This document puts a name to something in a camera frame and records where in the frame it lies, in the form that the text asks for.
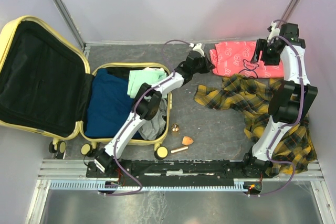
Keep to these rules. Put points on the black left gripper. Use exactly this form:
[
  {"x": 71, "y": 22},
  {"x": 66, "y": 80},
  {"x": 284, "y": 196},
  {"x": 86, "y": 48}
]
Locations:
[{"x": 208, "y": 65}]

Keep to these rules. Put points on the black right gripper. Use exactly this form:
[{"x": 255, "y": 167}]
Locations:
[{"x": 261, "y": 45}]

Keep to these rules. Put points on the mint green flowered cloth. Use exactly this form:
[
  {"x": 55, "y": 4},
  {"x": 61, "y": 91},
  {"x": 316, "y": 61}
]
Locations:
[{"x": 138, "y": 77}]

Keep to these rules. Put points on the grey garment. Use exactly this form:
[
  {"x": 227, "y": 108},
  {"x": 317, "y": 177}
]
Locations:
[{"x": 153, "y": 128}]

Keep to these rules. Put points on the blue garment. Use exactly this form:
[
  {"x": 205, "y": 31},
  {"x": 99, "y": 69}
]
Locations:
[{"x": 109, "y": 106}]

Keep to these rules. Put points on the white garment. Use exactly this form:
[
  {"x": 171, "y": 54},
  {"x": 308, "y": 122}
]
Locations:
[{"x": 154, "y": 69}]

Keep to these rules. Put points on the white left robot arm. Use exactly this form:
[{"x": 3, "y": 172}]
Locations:
[{"x": 147, "y": 103}]

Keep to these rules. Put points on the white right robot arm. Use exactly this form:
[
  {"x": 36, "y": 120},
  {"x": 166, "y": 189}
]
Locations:
[{"x": 291, "y": 102}]

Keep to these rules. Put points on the pink printed garment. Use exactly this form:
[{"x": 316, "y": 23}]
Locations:
[{"x": 233, "y": 57}]

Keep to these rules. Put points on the orange makeup sponge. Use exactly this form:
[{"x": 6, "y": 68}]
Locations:
[{"x": 187, "y": 140}]

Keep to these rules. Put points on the rose gold lipstick tube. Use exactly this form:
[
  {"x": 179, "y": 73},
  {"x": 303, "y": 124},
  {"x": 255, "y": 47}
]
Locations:
[{"x": 179, "y": 149}]

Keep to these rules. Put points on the yellow plaid shirt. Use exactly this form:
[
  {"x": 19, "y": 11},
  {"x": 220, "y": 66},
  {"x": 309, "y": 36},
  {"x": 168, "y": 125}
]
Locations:
[{"x": 251, "y": 98}]

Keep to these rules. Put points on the yellow open suitcase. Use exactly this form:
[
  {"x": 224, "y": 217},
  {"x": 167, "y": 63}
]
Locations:
[{"x": 46, "y": 84}]

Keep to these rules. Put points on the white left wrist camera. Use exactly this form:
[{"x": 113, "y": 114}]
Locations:
[{"x": 199, "y": 47}]

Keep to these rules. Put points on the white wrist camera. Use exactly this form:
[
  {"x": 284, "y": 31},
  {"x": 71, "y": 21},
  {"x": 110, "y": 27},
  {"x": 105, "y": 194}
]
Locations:
[
  {"x": 199, "y": 47},
  {"x": 273, "y": 30}
]

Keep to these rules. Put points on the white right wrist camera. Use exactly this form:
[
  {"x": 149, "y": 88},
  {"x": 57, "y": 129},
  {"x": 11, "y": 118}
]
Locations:
[{"x": 273, "y": 30}]

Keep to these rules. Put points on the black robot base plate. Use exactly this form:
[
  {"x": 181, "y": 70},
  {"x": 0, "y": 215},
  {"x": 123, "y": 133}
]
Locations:
[{"x": 189, "y": 173}]

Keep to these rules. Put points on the left aluminium frame post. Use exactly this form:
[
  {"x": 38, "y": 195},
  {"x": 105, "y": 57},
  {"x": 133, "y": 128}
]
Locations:
[{"x": 70, "y": 22}]

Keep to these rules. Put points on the blue slotted cable duct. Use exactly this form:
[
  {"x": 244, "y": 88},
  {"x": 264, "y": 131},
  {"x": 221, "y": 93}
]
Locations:
[{"x": 105, "y": 186}]

